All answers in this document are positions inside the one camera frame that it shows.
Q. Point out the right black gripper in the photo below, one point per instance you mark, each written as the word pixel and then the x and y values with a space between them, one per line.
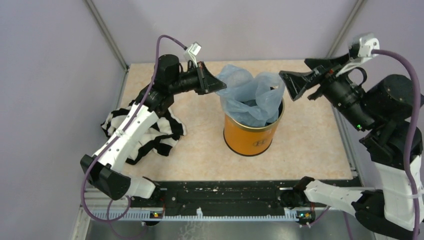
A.
pixel 296 82

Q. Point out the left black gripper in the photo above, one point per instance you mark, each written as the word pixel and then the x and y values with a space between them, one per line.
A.
pixel 207 83

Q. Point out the translucent blue plastic trash bag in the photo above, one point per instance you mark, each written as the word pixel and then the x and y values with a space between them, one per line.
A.
pixel 252 101

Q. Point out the orange gold-rimmed trash bin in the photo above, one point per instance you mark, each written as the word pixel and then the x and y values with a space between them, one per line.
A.
pixel 250 141

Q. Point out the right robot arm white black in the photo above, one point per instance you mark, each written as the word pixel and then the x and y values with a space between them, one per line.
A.
pixel 384 112

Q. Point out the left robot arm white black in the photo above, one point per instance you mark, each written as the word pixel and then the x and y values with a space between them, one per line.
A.
pixel 104 167

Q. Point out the black white striped cloth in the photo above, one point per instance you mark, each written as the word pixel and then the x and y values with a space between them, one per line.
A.
pixel 160 138

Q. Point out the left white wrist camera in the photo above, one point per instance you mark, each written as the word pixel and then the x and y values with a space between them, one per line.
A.
pixel 191 52

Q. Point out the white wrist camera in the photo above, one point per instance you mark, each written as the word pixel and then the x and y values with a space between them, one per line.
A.
pixel 191 52
pixel 360 51

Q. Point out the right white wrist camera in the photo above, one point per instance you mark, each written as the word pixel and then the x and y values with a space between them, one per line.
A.
pixel 360 51

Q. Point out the right aluminium corner post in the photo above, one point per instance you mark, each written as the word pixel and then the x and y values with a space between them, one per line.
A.
pixel 347 24

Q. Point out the aluminium corner post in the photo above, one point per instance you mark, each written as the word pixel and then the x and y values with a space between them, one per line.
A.
pixel 347 24
pixel 104 30

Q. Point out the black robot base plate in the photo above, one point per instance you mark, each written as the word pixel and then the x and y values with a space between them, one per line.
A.
pixel 246 198

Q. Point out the left aluminium corner post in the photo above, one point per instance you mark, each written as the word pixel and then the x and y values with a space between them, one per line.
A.
pixel 104 30

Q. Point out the white toothed cable duct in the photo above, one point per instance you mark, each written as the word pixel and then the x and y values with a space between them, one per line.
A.
pixel 156 216

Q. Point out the aluminium frame rail front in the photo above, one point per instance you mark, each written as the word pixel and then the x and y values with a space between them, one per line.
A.
pixel 97 201

